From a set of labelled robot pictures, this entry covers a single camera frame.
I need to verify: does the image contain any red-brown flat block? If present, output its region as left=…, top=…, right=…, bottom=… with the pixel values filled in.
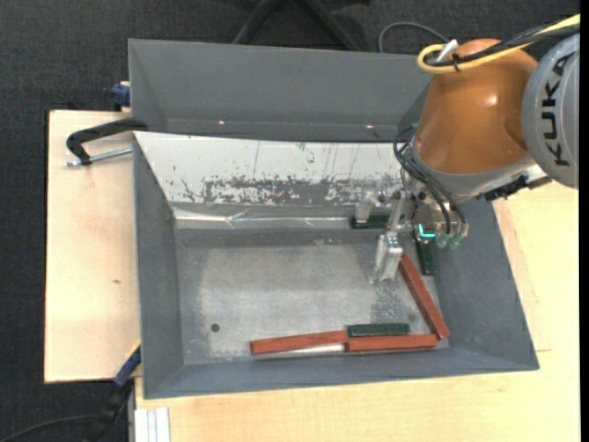
left=249, top=331, right=350, bottom=356
left=398, top=253, right=451, bottom=341
left=346, top=333, right=439, bottom=354

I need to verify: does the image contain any dark green flat block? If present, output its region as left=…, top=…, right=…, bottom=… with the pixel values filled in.
left=415, top=237, right=438, bottom=276
left=351, top=215, right=393, bottom=230
left=347, top=322, right=412, bottom=339

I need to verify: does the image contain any pale wood board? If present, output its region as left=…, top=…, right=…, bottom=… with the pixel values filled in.
left=44, top=110, right=143, bottom=384

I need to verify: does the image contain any grey metal bin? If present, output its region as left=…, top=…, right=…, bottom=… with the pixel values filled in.
left=127, top=38, right=540, bottom=400

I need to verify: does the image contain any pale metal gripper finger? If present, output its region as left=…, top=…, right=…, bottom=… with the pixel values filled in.
left=369, top=233, right=403, bottom=286
left=354, top=191, right=390, bottom=227

